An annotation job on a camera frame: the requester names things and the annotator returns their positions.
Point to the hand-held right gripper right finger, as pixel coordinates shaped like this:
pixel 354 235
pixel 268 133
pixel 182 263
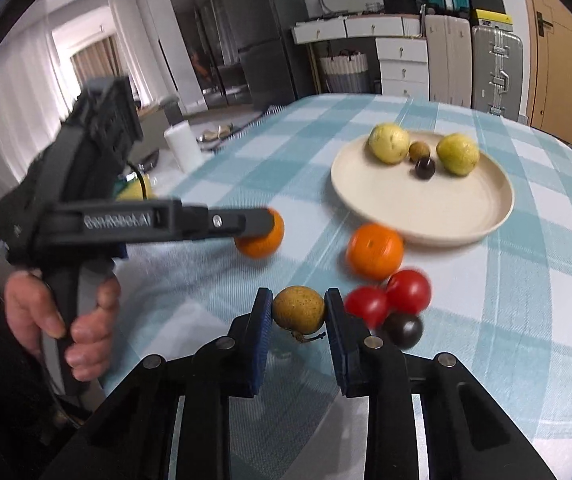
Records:
pixel 338 345

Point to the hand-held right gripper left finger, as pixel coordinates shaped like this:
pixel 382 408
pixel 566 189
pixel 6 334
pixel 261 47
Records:
pixel 261 340

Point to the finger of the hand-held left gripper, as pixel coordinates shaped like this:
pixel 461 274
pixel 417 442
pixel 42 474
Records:
pixel 226 221

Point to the red tomato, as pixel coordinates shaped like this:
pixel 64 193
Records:
pixel 366 306
pixel 408 290

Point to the orange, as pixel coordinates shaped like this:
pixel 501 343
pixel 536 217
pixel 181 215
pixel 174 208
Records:
pixel 375 251
pixel 266 247

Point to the brown kiwi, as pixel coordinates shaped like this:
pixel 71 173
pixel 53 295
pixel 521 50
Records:
pixel 419 151
pixel 298 310

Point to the dark purple plum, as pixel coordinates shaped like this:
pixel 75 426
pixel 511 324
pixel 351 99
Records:
pixel 403 330
pixel 424 168

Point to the cream round plate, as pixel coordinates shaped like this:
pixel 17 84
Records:
pixel 416 205

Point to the yellow-green lemon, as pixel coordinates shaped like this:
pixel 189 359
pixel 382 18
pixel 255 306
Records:
pixel 457 155
pixel 388 143

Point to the person's left hand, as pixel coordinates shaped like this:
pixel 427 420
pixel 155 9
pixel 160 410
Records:
pixel 31 305

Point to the pair of beige slippers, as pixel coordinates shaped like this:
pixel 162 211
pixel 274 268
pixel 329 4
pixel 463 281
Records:
pixel 213 135

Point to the paper towel roll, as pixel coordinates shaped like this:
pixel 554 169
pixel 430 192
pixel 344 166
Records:
pixel 183 145

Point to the white curtain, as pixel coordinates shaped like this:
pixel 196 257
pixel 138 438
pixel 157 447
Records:
pixel 131 25

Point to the dark glass cabinet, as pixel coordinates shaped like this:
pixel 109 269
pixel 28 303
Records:
pixel 191 35

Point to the woven laundry basket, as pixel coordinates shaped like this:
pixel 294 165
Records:
pixel 343 72

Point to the grey refrigerator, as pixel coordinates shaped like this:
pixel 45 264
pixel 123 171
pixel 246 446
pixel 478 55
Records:
pixel 266 35

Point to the teal checked tablecloth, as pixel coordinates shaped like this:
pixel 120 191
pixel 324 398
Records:
pixel 541 285

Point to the white dressing desk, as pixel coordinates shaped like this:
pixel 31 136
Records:
pixel 401 65

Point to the beige suitcase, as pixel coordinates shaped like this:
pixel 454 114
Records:
pixel 448 60

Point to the black storage box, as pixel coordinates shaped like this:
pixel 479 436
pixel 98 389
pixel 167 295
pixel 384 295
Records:
pixel 400 4

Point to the silver suitcase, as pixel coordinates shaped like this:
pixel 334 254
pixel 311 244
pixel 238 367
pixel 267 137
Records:
pixel 496 70

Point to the yellow black shoe box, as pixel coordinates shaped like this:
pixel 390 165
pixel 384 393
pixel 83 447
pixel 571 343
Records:
pixel 493 19

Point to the wooden door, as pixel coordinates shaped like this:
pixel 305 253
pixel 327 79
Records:
pixel 571 70

